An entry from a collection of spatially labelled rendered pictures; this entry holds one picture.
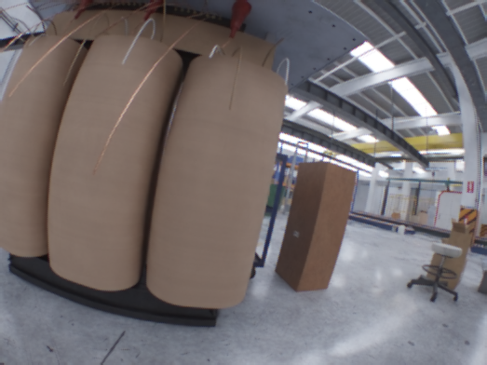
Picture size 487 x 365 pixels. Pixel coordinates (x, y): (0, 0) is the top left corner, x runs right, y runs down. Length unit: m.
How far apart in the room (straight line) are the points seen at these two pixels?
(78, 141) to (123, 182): 0.20
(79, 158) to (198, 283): 0.55
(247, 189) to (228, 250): 0.21
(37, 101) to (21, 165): 0.23
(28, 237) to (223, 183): 0.81
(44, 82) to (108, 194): 0.52
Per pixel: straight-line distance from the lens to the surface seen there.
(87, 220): 0.69
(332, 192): 1.38
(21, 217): 0.93
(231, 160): 0.61
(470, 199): 10.10
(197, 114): 0.63
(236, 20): 0.82
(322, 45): 1.02
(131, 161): 0.65
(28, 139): 0.88
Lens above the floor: 0.66
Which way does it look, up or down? level
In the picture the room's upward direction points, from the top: 12 degrees clockwise
